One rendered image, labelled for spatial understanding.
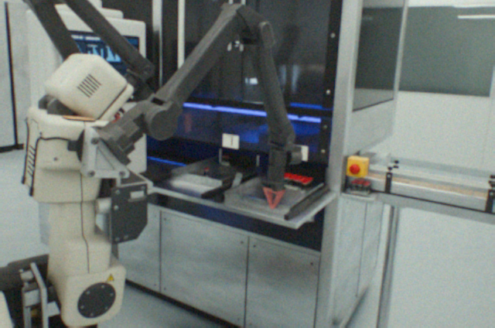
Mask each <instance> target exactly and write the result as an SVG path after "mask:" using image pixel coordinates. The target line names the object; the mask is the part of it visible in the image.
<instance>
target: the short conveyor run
mask: <svg viewBox="0 0 495 328"><path fill-rule="evenodd" d="M394 163H395V165H393V166H388V167H386V166H377V165H372V164H370V173H369V175H368V176H365V177H364V178H359V177H355V176H349V182H348V188H349V187H350V186H351V184H352V181H354V180H355V179H359V180H361V179H362V180H365V181H370V191H371V192H375V193H379V194H380V197H379V198H378V199H377V201H381V202H385V203H392V204H396V205H400V206H405V207H412V209H416V210H423V211H428V212H432V213H436V214H444V215H448V216H451V217H459V218H463V219H467V220H475V221H479V222H483V223H486V224H491V225H495V180H494V179H495V175H494V174H490V178H491V180H488V183H481V182H477V181H470V180H465V179H456V178H451V177H446V176H437V175H431V174H426V173H417V172H412V171H407V170H401V169H399V166H398V163H399V161H398V160H397V159H396V160H395V161H394Z"/></svg>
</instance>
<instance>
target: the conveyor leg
mask: <svg viewBox="0 0 495 328"><path fill-rule="evenodd" d="M384 204H388V205H391V206H390V214H389V221H388V227H387V240H386V247H385V254H384V267H383V274H382V281H381V287H380V294H379V301H378V308H377V321H376V328H388V320H389V314H390V308H391V296H392V289H393V282H394V270H395V263H396V257H397V251H398V238H399V232H400V225H401V213H402V207H403V209H407V207H405V206H400V205H396V204H392V203H385V202H384Z"/></svg>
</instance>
